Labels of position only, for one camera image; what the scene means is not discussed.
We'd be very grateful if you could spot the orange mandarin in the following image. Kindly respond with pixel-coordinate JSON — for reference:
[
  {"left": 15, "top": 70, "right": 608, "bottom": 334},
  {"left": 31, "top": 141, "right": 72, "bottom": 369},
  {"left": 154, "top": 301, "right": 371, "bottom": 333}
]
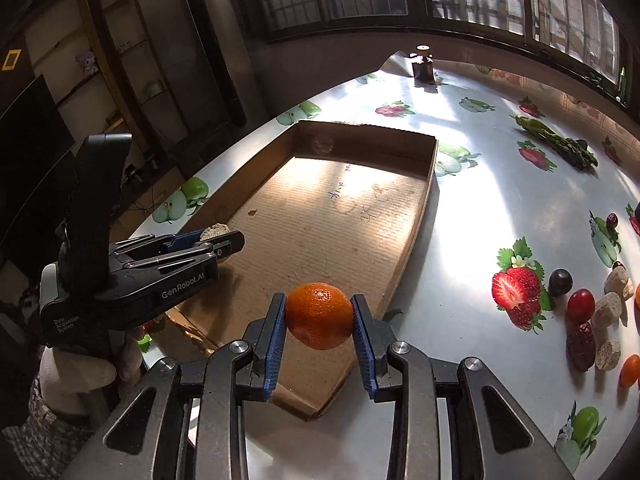
[{"left": 285, "top": 283, "right": 355, "bottom": 351}]

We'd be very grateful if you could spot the beige cork-like cylinder piece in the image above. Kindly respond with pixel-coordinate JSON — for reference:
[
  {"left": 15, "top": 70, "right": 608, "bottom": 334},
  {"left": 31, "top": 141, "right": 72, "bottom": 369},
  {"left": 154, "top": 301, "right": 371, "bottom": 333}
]
[{"left": 200, "top": 223, "right": 230, "bottom": 242}]

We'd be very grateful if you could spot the white gloved hand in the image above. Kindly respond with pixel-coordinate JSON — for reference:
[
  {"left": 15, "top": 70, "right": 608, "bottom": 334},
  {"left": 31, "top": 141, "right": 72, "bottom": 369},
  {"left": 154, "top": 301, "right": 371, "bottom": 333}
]
[{"left": 39, "top": 263, "right": 144, "bottom": 420}]

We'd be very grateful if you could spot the shallow cardboard box tray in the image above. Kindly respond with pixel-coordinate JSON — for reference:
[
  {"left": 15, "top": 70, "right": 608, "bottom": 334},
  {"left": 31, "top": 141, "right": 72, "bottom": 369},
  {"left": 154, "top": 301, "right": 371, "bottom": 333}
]
[{"left": 164, "top": 119, "right": 440, "bottom": 422}]

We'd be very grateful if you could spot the tall white air conditioner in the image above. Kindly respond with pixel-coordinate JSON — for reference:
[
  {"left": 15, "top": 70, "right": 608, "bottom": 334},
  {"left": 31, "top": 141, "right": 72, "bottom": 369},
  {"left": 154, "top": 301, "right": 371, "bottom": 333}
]
[{"left": 183, "top": 0, "right": 268, "bottom": 134}]

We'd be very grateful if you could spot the black television screen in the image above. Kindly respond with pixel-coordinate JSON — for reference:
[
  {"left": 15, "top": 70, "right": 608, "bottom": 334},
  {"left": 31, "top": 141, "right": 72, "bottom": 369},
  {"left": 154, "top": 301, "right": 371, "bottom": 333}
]
[{"left": 1, "top": 76, "right": 75, "bottom": 275}]

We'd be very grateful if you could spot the dried red jujube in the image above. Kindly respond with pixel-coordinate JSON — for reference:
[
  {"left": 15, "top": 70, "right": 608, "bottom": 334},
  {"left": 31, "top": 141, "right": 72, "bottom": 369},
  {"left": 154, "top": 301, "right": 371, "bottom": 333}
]
[{"left": 566, "top": 322, "right": 597, "bottom": 373}]

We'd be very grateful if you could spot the dark purple grape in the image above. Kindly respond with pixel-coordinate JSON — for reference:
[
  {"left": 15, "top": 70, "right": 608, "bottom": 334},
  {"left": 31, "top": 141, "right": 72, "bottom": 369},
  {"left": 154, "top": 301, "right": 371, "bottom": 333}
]
[{"left": 548, "top": 269, "right": 573, "bottom": 297}]

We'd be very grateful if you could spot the red cherry tomato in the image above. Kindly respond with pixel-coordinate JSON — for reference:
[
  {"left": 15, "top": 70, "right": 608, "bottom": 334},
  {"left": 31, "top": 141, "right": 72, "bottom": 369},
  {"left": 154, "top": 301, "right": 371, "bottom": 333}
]
[{"left": 566, "top": 288, "right": 596, "bottom": 325}]

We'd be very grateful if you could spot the beige cylinder piece lower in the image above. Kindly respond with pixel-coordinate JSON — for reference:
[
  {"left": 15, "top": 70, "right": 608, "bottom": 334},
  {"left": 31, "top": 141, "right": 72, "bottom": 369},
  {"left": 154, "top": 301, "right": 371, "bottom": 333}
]
[{"left": 596, "top": 339, "right": 620, "bottom": 372}]

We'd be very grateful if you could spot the wooden shelf unit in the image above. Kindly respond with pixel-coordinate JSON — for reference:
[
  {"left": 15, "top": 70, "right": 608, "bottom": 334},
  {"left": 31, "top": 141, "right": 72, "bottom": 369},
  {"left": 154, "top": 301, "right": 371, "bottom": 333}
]
[{"left": 21, "top": 0, "right": 188, "bottom": 162}]

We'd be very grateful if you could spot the beige cylinder piece middle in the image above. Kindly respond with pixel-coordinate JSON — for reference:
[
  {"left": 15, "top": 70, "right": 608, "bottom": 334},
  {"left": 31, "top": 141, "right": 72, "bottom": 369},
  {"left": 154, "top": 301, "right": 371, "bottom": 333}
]
[{"left": 591, "top": 292, "right": 623, "bottom": 330}]

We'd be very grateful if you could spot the orange cherry tomato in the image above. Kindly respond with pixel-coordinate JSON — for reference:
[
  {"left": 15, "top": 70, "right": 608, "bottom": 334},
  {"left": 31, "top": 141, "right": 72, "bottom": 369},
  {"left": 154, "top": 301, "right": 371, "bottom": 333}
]
[{"left": 620, "top": 354, "right": 640, "bottom": 389}]

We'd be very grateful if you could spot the fruit print tablecloth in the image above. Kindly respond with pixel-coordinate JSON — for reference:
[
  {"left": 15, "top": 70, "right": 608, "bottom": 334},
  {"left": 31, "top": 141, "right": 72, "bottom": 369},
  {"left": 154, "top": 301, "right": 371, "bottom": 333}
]
[{"left": 139, "top": 56, "right": 639, "bottom": 479}]

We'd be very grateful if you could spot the beige cylinder piece upper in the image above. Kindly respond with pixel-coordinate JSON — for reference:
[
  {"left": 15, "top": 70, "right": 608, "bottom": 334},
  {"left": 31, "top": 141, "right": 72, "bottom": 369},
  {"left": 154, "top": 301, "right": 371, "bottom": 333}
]
[{"left": 603, "top": 266, "right": 634, "bottom": 304}]

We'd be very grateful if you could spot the small dark cherry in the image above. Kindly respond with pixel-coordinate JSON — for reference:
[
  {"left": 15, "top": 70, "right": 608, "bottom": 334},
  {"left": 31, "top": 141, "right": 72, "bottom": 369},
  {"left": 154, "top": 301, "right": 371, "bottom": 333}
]
[{"left": 606, "top": 214, "right": 618, "bottom": 228}]

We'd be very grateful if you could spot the dark small jar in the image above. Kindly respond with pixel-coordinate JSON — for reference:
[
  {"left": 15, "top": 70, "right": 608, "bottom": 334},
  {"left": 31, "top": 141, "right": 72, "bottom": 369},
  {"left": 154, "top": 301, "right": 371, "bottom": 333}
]
[{"left": 409, "top": 44, "right": 436, "bottom": 86}]

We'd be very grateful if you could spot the green asparagus bunch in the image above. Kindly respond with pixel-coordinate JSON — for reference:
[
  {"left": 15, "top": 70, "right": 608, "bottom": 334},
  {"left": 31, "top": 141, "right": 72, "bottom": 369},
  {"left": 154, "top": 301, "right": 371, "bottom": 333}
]
[{"left": 512, "top": 115, "right": 599, "bottom": 171}]

